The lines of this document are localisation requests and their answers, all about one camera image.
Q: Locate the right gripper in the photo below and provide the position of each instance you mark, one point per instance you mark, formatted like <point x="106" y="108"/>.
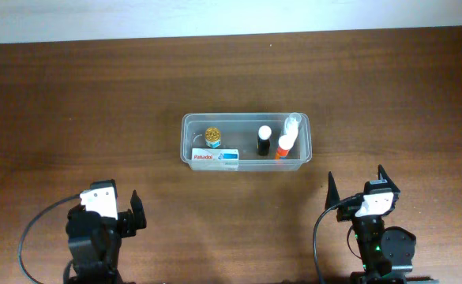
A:
<point x="347" y="211"/>

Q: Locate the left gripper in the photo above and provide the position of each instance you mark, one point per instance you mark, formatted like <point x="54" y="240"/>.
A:
<point x="125" y="218"/>

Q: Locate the orange tube white cap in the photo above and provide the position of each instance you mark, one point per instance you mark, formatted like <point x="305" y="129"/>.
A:
<point x="285" y="144"/>

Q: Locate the Panadol medicine box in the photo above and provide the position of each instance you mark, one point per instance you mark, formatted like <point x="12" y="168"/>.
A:
<point x="214" y="155"/>

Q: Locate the white spray bottle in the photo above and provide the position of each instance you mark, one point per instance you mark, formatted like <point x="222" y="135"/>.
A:
<point x="291" y="126"/>

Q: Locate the dark bottle white cap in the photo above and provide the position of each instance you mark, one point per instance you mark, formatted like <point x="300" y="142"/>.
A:
<point x="263" y="140"/>

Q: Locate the small jar gold lid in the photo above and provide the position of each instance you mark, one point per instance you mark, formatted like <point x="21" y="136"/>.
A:
<point x="212" y="137"/>

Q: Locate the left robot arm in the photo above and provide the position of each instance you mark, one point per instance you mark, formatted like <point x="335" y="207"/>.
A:
<point x="94" y="242"/>

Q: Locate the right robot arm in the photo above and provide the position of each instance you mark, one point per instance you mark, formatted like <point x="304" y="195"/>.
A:
<point x="386" y="253"/>

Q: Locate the clear plastic container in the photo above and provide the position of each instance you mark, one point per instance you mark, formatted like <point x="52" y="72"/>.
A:
<point x="239" y="131"/>

